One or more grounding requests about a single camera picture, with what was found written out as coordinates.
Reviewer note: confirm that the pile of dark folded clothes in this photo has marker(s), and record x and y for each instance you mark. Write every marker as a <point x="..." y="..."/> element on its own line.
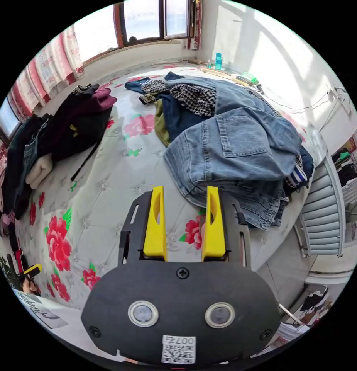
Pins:
<point x="77" y="124"/>

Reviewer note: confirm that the narrow red patterned curtain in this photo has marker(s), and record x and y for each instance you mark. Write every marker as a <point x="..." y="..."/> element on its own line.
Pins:
<point x="195" y="26"/>

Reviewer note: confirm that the teal water bottle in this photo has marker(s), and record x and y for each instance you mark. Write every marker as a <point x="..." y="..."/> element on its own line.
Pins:
<point x="218" y="61"/>

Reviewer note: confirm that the white radiator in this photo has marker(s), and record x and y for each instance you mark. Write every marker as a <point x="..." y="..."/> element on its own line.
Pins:
<point x="323" y="208"/>

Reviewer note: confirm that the person's left hand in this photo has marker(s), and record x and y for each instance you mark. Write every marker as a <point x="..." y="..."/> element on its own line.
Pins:
<point x="32" y="288"/>

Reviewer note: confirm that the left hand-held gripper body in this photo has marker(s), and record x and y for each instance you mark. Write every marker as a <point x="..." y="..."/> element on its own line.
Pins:
<point x="27" y="278"/>

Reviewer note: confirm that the bed with floral sheet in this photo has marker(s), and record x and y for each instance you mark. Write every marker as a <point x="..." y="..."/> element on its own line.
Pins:
<point x="108" y="174"/>

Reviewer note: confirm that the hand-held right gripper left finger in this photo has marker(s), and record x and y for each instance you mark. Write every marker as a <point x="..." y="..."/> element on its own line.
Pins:
<point x="155" y="232"/>

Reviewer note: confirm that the light blue jeans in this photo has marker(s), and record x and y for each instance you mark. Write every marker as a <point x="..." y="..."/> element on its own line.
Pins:
<point x="239" y="150"/>

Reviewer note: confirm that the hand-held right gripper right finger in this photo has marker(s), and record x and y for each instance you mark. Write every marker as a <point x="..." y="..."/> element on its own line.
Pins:
<point x="214" y="237"/>

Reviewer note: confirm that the wooden framed window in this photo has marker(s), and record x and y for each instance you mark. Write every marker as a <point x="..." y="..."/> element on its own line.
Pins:
<point x="155" y="20"/>

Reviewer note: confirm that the pile of clothes with houndstooth garment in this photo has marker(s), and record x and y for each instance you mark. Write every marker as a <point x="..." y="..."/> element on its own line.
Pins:
<point x="178" y="116"/>

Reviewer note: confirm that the person's body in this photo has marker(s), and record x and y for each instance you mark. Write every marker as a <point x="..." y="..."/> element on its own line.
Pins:
<point x="48" y="310"/>

